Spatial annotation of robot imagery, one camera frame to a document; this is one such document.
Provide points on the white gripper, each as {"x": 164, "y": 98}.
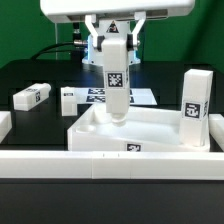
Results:
{"x": 67, "y": 11}

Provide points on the white marker base bracket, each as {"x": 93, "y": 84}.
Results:
{"x": 71, "y": 97}

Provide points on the white front fence bar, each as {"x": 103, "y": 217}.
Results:
{"x": 111, "y": 165}

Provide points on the white desk top tray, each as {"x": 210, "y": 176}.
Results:
{"x": 144, "y": 130}

